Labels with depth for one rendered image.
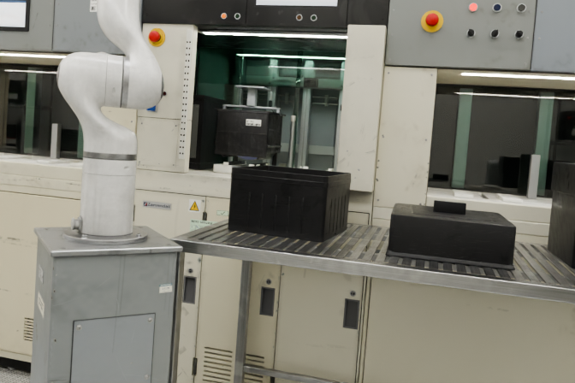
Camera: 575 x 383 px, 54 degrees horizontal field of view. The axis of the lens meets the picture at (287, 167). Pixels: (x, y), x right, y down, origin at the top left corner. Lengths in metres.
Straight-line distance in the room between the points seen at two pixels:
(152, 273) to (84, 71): 0.47
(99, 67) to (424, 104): 1.02
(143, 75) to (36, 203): 1.16
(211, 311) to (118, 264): 0.86
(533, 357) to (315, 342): 0.69
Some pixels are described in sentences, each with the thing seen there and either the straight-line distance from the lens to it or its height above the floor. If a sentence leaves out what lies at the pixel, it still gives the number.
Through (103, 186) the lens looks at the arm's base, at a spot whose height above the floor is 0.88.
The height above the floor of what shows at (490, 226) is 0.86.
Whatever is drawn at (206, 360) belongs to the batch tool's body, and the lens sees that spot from 2.16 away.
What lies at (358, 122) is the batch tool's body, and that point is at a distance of 1.83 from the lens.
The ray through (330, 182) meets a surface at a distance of 1.48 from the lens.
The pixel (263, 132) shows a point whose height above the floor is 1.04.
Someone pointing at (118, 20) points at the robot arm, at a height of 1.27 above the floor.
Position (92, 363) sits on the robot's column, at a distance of 1.34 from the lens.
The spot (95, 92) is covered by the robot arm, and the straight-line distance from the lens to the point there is 1.33.
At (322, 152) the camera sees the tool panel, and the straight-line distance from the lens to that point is 2.80.
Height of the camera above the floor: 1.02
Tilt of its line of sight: 3 degrees down
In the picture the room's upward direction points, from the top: 4 degrees clockwise
